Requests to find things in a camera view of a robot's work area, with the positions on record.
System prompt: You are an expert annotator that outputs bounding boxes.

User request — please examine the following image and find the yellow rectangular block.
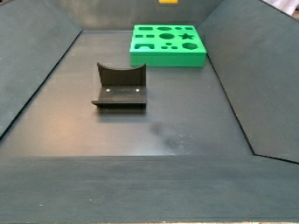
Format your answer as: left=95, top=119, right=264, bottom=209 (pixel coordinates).
left=159, top=0, right=179, bottom=4

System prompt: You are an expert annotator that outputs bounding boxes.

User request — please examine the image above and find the green shape sorting board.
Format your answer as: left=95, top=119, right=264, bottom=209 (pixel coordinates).
left=129, top=24, right=207, bottom=67

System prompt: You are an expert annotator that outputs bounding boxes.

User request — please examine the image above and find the black curved holder stand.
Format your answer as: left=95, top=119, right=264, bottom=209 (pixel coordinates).
left=91, top=64, right=147, bottom=107

